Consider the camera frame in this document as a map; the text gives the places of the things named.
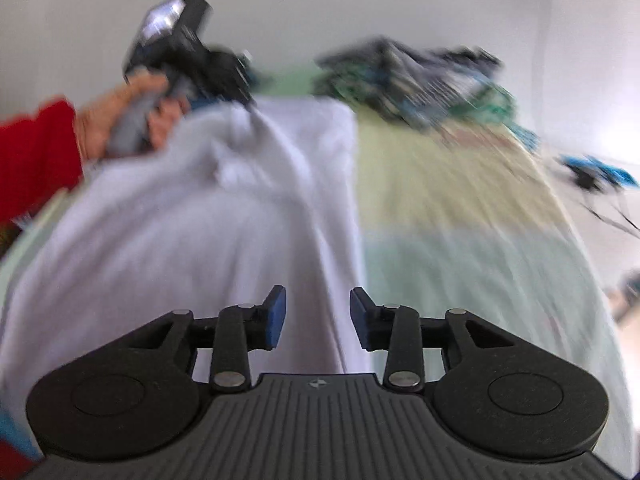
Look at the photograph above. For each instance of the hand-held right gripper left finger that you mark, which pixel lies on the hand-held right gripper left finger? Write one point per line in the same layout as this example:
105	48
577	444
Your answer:
276	317

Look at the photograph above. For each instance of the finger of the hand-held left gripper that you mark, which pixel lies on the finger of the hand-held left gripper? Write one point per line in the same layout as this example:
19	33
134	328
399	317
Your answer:
240	82

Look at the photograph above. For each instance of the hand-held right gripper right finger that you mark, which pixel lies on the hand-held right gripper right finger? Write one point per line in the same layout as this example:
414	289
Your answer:
361	317

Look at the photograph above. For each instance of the white coat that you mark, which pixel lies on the white coat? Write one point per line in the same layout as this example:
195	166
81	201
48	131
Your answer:
175	240

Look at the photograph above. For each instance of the person's left hand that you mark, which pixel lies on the person's left hand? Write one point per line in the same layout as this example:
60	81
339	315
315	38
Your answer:
95	120

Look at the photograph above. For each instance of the yellow green printed bed sheet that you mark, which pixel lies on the yellow green printed bed sheet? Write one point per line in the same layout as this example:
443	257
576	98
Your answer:
475	260

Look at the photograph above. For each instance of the blue plastic gadget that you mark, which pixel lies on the blue plastic gadget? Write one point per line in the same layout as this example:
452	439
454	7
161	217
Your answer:
615	175

